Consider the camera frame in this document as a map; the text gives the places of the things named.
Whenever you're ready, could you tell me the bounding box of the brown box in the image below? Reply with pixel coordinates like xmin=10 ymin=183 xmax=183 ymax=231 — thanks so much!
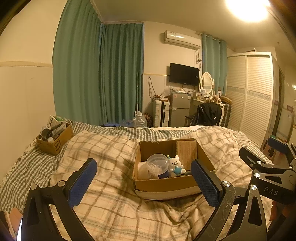
xmin=176 ymin=140 xmax=197 ymax=171

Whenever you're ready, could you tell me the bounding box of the person's right hand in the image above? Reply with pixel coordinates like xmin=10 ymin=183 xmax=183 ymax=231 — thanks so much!
xmin=270 ymin=202 xmax=281 ymax=220

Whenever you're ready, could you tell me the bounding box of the clear plastic jar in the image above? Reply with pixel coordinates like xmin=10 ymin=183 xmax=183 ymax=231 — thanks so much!
xmin=146 ymin=153 xmax=169 ymax=179

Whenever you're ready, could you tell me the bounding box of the white suitcase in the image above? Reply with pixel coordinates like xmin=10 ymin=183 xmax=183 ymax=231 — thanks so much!
xmin=152 ymin=100 xmax=170 ymax=127

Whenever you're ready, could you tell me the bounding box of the brown suitcase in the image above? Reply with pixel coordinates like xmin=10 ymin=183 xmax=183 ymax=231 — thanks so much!
xmin=222 ymin=102 xmax=232 ymax=127

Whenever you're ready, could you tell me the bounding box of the small cardboard box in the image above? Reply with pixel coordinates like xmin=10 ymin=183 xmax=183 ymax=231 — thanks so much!
xmin=36 ymin=123 xmax=74 ymax=156

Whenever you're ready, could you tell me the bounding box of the white louvered wardrobe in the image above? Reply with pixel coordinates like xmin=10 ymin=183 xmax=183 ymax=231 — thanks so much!
xmin=225 ymin=52 xmax=277 ymax=146

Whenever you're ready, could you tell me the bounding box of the clear water jug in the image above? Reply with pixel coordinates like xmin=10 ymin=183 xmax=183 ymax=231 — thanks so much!
xmin=132 ymin=112 xmax=147 ymax=128

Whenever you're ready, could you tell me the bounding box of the green white carton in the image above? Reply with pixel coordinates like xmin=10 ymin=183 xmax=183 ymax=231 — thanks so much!
xmin=47 ymin=115 xmax=66 ymax=127

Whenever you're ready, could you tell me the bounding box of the light green narrow curtain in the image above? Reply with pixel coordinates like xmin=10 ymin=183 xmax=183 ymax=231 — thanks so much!
xmin=201 ymin=32 xmax=227 ymax=93

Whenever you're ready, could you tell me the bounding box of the white air conditioner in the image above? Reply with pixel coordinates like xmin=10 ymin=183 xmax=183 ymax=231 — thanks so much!
xmin=164 ymin=30 xmax=201 ymax=49

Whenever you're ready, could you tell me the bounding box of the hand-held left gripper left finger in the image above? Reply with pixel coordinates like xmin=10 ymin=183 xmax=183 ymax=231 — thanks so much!
xmin=21 ymin=158 xmax=97 ymax=241

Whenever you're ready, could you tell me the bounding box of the black jacket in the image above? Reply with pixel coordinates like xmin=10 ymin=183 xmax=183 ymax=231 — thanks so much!
xmin=190 ymin=103 xmax=222 ymax=127

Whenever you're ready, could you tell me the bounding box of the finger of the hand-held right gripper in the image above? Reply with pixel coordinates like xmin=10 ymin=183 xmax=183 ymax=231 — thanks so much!
xmin=239 ymin=147 xmax=272 ymax=173
xmin=268 ymin=137 xmax=296 ymax=167

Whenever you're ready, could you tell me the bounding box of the green checked bedsheet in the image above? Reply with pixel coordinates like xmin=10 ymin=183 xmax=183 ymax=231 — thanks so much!
xmin=0 ymin=120 xmax=273 ymax=209

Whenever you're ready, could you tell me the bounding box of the ceiling light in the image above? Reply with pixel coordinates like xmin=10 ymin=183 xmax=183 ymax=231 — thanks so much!
xmin=225 ymin=0 xmax=271 ymax=22

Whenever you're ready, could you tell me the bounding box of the blue white tissue packet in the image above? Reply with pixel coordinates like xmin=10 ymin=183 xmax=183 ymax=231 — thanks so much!
xmin=137 ymin=162 xmax=151 ymax=180

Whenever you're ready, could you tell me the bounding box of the white bear plush toy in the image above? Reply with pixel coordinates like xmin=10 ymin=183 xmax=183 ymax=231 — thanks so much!
xmin=167 ymin=155 xmax=186 ymax=178

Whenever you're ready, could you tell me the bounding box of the white oval mirror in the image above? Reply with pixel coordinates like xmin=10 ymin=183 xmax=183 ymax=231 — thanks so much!
xmin=199 ymin=72 xmax=214 ymax=94

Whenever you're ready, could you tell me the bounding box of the black wall television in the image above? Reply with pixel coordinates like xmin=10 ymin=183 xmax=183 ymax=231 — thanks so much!
xmin=169 ymin=62 xmax=200 ymax=86

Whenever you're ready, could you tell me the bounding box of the beige plaid blanket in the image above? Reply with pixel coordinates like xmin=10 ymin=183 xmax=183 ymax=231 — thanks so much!
xmin=50 ymin=126 xmax=273 ymax=241

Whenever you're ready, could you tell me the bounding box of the large cardboard box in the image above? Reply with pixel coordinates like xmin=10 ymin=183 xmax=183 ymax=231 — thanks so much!
xmin=132 ymin=138 xmax=216 ymax=201

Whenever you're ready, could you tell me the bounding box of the silver small fridge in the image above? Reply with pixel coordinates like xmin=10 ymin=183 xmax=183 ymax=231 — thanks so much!
xmin=169 ymin=92 xmax=191 ymax=127

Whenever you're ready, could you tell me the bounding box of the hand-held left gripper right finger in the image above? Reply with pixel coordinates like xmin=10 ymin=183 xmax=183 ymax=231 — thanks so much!
xmin=191 ymin=159 xmax=269 ymax=241

